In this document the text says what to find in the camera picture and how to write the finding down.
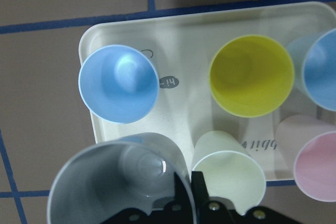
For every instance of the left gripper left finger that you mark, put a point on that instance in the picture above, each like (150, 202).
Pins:
(176, 210)

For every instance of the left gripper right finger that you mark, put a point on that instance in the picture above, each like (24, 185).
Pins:
(212, 210)

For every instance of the white translucent cup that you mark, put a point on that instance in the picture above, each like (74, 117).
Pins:
(135, 171)

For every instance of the pale green cup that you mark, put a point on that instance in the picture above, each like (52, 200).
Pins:
(229, 171)

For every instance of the pink cup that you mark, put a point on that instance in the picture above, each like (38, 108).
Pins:
(307, 146)

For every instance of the light blue cup outer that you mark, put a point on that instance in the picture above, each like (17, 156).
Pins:
(119, 84)

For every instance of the light blue cup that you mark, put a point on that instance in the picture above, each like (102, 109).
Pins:
(119, 84)
(313, 58)

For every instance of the yellow cup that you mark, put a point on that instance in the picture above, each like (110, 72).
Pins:
(251, 76)

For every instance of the light blue cup middle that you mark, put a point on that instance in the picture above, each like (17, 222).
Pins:
(313, 58)

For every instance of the cream plastic tray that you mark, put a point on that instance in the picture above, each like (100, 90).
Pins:
(181, 48)

